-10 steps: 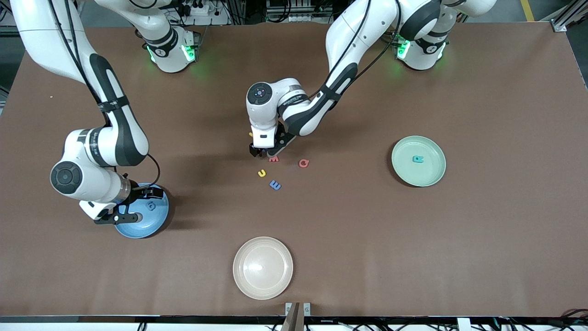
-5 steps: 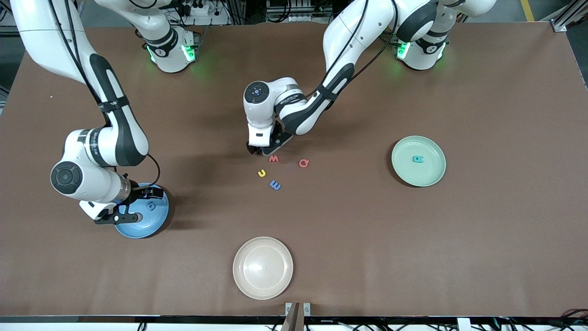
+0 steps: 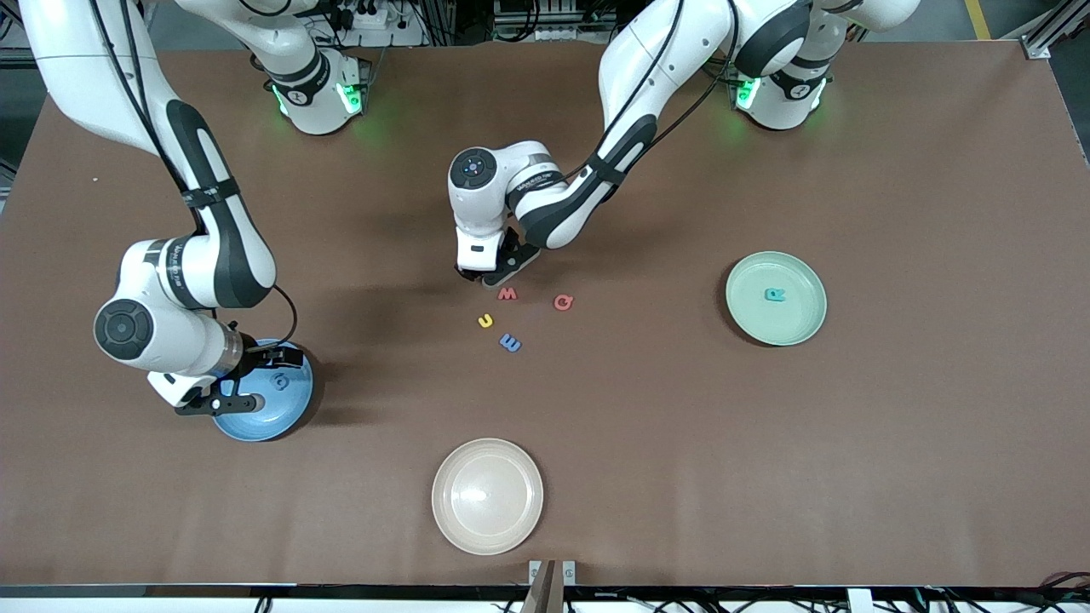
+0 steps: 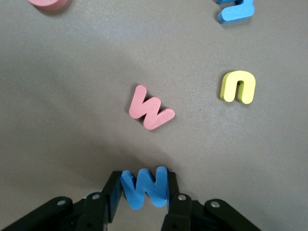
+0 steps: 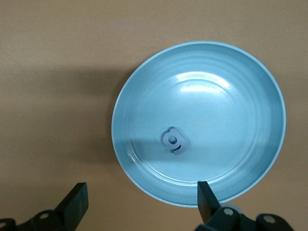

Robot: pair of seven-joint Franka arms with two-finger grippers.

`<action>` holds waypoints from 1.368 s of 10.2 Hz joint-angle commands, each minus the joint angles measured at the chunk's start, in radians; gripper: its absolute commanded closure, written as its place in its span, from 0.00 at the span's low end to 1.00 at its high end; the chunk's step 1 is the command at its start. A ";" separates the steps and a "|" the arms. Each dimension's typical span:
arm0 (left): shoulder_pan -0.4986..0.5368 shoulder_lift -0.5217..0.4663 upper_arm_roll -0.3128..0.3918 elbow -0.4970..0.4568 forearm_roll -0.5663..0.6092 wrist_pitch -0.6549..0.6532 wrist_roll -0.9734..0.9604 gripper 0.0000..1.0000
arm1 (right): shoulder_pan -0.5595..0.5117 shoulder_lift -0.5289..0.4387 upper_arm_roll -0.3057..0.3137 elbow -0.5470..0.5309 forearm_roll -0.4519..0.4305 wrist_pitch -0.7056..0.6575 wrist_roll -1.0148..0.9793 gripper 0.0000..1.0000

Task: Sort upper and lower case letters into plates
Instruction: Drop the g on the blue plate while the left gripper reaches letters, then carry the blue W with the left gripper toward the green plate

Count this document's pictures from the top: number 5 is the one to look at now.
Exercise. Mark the blue foam small g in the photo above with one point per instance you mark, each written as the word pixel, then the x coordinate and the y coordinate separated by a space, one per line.
pixel 180 145

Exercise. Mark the blue round plate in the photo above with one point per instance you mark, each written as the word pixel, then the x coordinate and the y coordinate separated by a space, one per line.
pixel 216 101

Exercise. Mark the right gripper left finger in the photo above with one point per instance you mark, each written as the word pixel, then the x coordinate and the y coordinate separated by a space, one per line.
pixel 72 209

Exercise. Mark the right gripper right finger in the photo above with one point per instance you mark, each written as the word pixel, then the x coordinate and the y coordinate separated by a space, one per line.
pixel 207 207

